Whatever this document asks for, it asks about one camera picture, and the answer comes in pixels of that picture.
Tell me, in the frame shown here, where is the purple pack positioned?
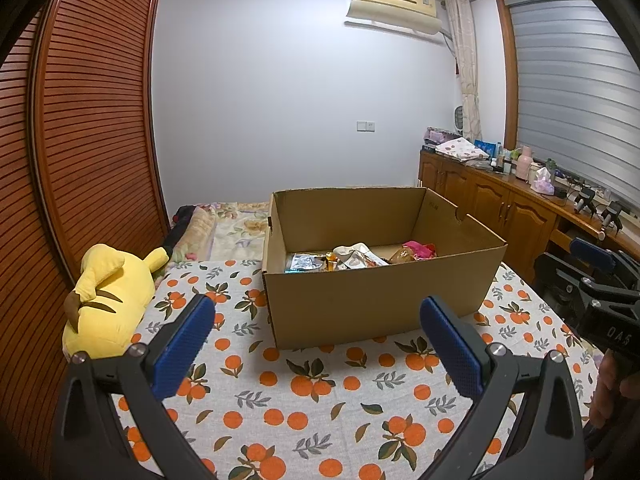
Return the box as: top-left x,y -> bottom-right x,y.
424,127 -> 458,148

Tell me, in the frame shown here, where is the black device on stand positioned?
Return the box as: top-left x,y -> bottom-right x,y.
574,187 -> 597,216
600,201 -> 623,231

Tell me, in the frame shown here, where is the beige air conditioner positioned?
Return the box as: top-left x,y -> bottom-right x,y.
344,0 -> 445,36

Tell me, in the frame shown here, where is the small silver snack packet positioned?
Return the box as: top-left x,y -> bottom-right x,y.
294,253 -> 327,272

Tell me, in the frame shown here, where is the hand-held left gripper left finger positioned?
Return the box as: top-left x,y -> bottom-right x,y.
52,294 -> 217,480

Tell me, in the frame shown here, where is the red and white snack pouch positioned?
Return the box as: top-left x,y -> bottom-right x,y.
402,241 -> 437,261

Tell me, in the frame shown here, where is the wooden louvered wardrobe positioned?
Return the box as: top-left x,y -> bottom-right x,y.
0,0 -> 170,461

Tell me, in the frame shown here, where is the brown cardboard box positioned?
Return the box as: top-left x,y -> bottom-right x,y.
261,186 -> 508,350

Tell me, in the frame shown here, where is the person's right hand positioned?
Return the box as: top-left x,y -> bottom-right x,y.
589,350 -> 626,428

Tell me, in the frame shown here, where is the yellow plush toy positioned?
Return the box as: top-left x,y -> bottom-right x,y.
62,243 -> 170,360

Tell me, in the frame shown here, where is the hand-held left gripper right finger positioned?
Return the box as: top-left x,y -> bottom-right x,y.
419,296 -> 586,480

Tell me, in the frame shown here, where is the folded floral cloth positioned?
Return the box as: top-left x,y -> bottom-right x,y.
435,138 -> 488,163

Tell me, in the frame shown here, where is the pink tissue pack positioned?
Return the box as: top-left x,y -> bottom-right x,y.
530,167 -> 556,195

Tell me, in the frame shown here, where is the floral blanket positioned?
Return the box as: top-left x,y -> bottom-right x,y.
172,202 -> 271,262

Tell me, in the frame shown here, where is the cream patterned curtain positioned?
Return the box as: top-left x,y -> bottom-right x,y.
444,0 -> 483,143

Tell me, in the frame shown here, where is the dark cloth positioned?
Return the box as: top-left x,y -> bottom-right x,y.
160,205 -> 197,261

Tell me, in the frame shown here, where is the wooden cabinet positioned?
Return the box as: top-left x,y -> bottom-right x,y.
417,150 -> 640,286

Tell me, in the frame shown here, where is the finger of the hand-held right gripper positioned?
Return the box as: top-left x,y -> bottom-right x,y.
570,237 -> 640,296
534,252 -> 596,322

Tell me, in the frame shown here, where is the grey window blind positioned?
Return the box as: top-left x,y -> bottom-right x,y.
505,0 -> 640,206

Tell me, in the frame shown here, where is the orange fruit print cloth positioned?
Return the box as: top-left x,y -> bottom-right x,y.
107,257 -> 606,480

